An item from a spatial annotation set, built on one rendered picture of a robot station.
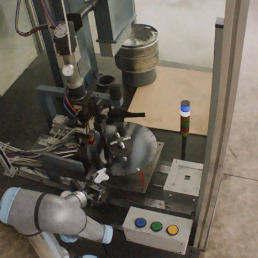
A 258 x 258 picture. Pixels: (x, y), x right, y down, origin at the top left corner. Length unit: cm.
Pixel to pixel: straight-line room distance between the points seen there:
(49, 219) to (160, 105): 131
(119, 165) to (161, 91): 78
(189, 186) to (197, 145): 40
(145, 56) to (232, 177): 122
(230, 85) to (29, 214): 62
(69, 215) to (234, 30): 63
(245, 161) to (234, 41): 213
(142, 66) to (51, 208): 133
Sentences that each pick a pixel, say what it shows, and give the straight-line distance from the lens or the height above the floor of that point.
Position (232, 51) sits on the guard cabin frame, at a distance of 69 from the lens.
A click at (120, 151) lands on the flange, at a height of 96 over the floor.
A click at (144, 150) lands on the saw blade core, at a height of 95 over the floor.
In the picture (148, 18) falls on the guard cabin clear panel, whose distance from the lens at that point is 232.
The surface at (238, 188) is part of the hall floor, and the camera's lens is 257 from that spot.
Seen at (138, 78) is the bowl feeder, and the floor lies 83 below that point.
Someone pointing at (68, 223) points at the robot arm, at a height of 134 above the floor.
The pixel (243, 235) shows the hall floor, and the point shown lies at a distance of 238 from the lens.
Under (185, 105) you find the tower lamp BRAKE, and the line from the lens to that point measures 142.
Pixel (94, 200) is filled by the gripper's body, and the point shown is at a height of 98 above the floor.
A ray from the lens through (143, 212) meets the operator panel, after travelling 139.
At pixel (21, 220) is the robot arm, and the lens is 93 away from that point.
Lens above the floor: 211
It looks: 45 degrees down
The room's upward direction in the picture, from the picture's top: 9 degrees counter-clockwise
